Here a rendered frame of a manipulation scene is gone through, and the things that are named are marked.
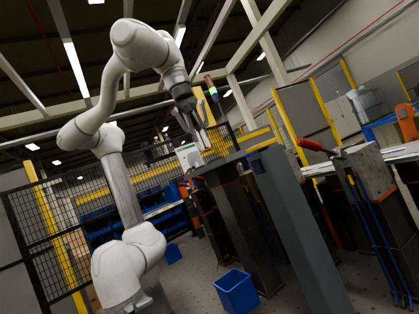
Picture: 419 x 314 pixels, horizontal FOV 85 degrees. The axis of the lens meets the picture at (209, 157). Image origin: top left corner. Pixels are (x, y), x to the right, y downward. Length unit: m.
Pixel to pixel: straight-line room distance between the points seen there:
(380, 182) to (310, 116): 3.81
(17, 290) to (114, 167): 2.17
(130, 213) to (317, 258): 0.85
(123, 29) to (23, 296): 2.83
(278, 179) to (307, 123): 3.78
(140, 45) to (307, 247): 0.66
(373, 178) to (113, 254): 0.90
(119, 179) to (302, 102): 3.70
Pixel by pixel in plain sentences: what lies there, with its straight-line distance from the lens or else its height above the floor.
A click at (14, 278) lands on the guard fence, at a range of 3.16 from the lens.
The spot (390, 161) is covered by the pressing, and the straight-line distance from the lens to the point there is 0.72.
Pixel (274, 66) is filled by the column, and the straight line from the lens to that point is 9.03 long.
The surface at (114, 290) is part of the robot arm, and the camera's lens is 1.05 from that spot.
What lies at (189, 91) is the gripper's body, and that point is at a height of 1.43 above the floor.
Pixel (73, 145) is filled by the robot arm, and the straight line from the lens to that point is 1.17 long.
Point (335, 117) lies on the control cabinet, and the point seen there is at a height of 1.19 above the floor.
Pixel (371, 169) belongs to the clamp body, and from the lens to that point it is 0.63.
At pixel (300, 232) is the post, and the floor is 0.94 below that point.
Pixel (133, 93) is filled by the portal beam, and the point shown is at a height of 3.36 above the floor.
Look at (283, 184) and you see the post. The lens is 0.56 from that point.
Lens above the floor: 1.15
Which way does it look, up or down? 3 degrees up
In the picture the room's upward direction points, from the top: 23 degrees counter-clockwise
